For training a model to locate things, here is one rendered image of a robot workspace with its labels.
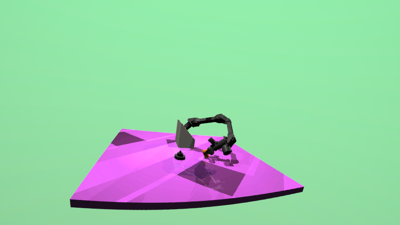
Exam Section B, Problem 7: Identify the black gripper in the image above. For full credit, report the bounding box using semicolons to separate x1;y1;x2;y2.
204;141;222;156

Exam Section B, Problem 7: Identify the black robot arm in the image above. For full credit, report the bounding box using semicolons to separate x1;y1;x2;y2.
183;114;236;156

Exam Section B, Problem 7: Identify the grey round pedestal with dark shaft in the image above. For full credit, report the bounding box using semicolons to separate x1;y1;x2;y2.
174;150;186;160

